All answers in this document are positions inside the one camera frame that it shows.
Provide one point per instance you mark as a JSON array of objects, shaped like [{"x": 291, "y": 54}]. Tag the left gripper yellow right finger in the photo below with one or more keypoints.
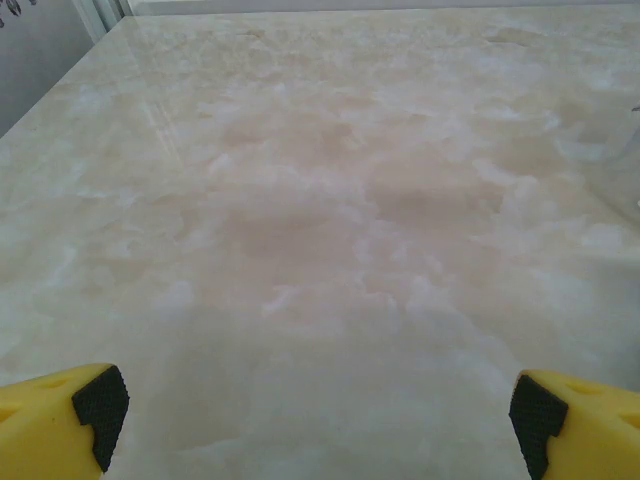
[{"x": 595, "y": 430}]

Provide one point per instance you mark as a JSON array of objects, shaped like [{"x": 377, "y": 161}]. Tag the aluminium frame post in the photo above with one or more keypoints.
[{"x": 107, "y": 12}]

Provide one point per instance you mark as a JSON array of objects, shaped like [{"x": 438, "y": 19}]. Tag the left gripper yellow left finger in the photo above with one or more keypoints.
[{"x": 45, "y": 430}]

